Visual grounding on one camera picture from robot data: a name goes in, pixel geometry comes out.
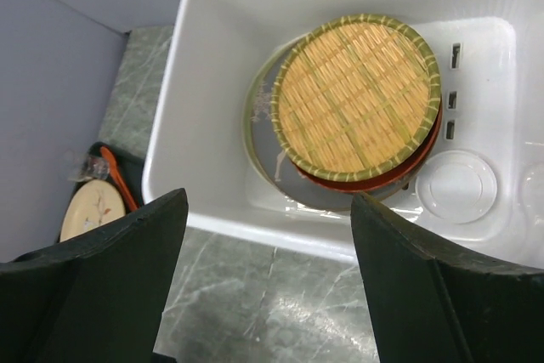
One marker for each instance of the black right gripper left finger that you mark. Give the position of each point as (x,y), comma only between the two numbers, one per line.
(98,297)

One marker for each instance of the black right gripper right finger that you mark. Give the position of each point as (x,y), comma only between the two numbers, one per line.
(431,300)

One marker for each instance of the red round plate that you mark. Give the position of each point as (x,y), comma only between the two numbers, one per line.
(408,166)

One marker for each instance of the dark plate with deer motif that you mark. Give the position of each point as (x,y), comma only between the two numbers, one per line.
(300,193)

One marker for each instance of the round woven bamboo mat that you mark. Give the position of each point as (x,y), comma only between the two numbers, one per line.
(356,97)

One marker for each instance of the cream plate with branch motif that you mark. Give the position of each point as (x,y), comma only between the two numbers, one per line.
(256,85)

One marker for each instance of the beige plate with bird motif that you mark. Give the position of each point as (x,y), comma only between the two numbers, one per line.
(96,203)

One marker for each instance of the orange measuring scoop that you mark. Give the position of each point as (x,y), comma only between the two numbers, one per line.
(118,179)

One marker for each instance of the clear glass cup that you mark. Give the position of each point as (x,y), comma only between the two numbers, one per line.
(84,167)

